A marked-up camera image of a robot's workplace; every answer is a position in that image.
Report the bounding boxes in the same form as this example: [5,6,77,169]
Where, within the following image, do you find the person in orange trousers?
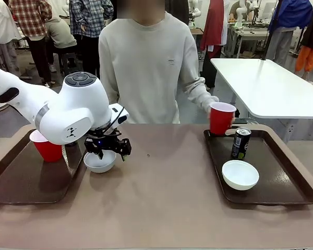
[294,0,313,73]

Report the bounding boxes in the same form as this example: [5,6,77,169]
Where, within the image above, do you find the red plastic cup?
[209,102,237,136]
[29,129,64,164]

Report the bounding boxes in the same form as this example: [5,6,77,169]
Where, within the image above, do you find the person's left forearm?
[183,77,221,116]

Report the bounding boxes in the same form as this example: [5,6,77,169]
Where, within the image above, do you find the person in white shirt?
[0,0,22,77]

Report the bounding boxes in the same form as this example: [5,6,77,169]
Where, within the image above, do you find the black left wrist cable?
[103,106,126,136]

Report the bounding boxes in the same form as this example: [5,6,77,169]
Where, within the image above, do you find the black Pepsi can yellow base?
[231,127,252,161]

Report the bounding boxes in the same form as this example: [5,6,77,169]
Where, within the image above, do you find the person in red plaid shirt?
[8,0,53,89]

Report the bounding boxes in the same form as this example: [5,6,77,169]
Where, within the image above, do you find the seated person in grey hoodie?
[44,15,78,73]

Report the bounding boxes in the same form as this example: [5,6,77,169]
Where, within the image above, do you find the black stool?
[58,52,82,77]

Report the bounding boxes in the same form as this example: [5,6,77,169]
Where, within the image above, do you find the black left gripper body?
[83,130,133,157]

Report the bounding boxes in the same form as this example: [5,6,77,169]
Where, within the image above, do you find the white background table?
[210,58,313,143]

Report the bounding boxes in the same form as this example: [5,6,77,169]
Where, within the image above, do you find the person's right forearm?
[98,74,121,105]

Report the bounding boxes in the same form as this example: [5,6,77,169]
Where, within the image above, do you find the brown plastic tray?
[203,129,313,205]
[0,127,88,205]

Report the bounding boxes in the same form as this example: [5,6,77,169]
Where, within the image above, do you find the person in blue jacket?
[265,0,313,66]

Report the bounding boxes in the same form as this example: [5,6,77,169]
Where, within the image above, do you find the person in red apron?
[199,0,229,91]

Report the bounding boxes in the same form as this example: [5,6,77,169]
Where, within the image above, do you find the person's left hand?
[204,104,236,130]

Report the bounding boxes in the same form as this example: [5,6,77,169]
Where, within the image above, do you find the person in blue plaid shirt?
[69,0,115,79]

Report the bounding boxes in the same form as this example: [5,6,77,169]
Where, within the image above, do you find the grey background workbench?
[231,22,272,58]

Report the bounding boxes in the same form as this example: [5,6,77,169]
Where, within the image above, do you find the person in beige sweatshirt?
[98,0,221,124]

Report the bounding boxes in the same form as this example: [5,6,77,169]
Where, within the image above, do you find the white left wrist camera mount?
[108,103,130,126]

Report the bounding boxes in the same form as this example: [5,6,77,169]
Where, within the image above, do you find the white round bowl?
[222,159,260,192]
[83,150,118,174]

